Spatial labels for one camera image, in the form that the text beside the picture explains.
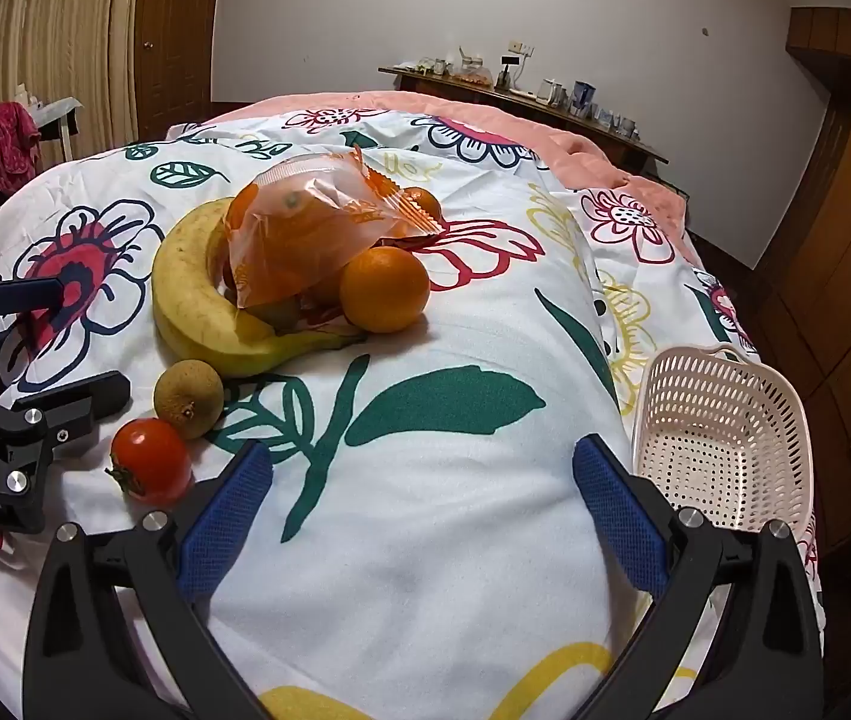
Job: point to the small tan round fruit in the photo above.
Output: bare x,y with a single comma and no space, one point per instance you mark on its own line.
187,397

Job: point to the brown wooden door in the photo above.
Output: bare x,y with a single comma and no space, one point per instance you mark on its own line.
174,30

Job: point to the small orange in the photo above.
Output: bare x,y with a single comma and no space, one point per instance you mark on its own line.
425,204

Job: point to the large orange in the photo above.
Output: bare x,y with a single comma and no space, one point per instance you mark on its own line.
384,289

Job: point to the red tomato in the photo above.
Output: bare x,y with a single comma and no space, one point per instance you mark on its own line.
152,461

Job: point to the red patterned cloth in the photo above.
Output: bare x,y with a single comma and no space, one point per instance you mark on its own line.
13,142

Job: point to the pink duvet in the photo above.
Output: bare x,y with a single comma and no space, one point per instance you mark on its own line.
470,109

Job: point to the small glass jar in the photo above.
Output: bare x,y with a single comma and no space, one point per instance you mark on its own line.
442,66

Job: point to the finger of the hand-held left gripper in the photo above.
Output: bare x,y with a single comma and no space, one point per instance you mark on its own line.
73,401
20,296

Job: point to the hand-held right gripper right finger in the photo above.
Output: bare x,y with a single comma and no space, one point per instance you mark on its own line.
620,517

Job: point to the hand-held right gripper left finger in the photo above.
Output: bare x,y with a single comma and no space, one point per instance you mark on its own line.
227,517

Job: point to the yellow banana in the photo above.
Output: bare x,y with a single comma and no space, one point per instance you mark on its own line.
178,315

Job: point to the glass jar with orange snacks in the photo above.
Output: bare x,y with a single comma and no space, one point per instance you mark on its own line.
478,73

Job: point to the cream plastic basket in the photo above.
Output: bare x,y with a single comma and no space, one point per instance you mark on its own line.
725,420

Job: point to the wall socket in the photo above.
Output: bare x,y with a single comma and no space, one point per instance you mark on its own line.
521,49

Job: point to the brown wooden wardrobe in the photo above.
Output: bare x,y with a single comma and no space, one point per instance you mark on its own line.
845,240

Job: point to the clear glass kettle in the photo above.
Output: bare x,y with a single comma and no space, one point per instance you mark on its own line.
549,94

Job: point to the blue and white pitcher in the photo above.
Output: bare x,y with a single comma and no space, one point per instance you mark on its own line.
583,97

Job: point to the beige curtain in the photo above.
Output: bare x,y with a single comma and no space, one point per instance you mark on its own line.
58,37

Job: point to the small green fruit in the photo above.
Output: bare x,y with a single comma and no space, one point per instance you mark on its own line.
281,313

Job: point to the orange plastic bag of oranges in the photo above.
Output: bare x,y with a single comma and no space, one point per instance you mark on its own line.
305,217

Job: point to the white floral blanket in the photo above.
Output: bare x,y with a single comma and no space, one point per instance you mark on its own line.
433,540

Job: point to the small black display stand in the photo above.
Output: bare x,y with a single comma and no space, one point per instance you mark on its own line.
506,75

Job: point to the dark wooden sideboard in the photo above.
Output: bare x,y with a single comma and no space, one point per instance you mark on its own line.
624,146

